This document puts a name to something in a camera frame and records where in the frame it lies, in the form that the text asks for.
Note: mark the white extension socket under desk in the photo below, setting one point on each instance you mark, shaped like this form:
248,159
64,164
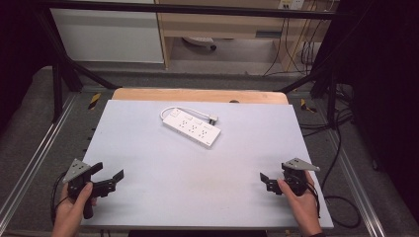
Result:
199,41

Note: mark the aluminium floor rail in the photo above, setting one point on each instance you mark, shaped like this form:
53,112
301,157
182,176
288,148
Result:
36,154
357,184

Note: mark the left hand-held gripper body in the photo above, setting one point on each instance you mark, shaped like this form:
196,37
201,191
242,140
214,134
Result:
79,179

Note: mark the black metal frame crossbar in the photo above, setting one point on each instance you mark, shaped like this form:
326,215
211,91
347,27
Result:
184,9

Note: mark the wooden table board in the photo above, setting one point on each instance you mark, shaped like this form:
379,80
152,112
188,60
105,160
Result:
197,95

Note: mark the white wall socket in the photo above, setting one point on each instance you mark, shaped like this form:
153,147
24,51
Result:
291,4

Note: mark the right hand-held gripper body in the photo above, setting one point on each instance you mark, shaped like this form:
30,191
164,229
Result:
296,176

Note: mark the person's left hand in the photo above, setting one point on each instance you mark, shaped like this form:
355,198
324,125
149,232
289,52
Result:
70,210

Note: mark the black metal frame stand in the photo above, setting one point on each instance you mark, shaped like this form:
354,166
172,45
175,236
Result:
66,65
326,79

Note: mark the white power strip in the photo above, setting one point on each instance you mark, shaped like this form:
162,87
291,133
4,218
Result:
192,129

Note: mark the person's right hand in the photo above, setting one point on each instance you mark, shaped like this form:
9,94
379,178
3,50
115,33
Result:
301,209

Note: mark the white power plug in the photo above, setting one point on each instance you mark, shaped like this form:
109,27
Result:
214,118

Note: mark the light wooden desk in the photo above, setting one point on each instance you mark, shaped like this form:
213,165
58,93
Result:
224,24

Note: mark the white cabinet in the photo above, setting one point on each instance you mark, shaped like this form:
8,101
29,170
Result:
105,34

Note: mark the yellow black tape strip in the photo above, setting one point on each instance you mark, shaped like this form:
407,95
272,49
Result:
306,106
94,101

